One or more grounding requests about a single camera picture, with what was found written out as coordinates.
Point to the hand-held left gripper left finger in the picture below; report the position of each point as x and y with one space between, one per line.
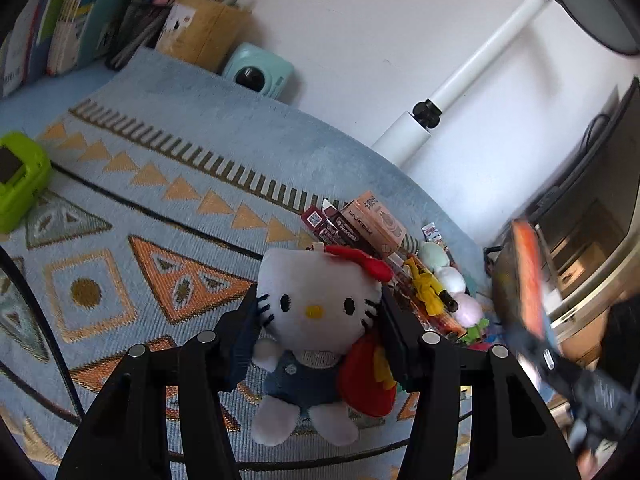
244 340

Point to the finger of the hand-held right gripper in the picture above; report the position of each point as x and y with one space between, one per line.
537 355

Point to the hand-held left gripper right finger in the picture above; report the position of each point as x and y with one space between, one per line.
397 345

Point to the white cat plush toy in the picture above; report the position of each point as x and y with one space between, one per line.
312 300

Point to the long orange box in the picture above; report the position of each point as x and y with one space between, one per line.
532 270

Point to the yellow toy figure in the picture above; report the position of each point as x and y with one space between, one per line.
425 287

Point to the dark red box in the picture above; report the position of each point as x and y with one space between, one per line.
350 232

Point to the peach cardboard box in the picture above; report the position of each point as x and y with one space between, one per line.
375 222

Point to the narrow red box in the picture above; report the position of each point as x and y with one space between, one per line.
317 222

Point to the patterned woven mat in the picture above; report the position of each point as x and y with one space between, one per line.
165 220

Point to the black monitor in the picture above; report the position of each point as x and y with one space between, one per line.
590 210

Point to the black lamp knob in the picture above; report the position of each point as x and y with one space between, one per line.
426 114

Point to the green handheld device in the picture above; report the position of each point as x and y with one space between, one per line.
20 180

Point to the white lamp pole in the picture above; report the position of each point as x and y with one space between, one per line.
465 75

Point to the cardboard pen holder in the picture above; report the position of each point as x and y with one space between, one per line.
205 30

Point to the black mesh pen holder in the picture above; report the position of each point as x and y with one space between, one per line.
137 35

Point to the black lamp head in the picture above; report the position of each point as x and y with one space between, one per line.
595 0

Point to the row of books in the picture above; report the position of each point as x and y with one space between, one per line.
60 15

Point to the teal instant camera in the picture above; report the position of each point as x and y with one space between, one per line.
257 67

